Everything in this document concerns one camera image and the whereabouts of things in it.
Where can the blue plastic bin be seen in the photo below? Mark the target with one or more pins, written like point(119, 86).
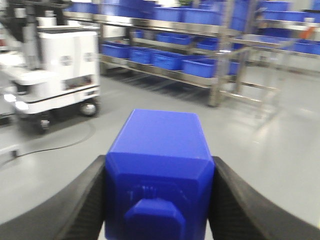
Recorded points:
point(168, 61)
point(116, 50)
point(205, 68)

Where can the stainless steel shelf rack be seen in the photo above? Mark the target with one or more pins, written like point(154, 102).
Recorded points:
point(251, 51)

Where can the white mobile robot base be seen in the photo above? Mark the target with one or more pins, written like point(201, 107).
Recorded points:
point(58, 67)

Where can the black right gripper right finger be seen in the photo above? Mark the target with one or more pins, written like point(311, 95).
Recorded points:
point(239, 212)

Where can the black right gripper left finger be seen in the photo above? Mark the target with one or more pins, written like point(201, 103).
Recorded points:
point(77, 212)

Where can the blue plastic bottle-shaped part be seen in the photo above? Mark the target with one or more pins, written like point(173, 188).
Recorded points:
point(158, 178)

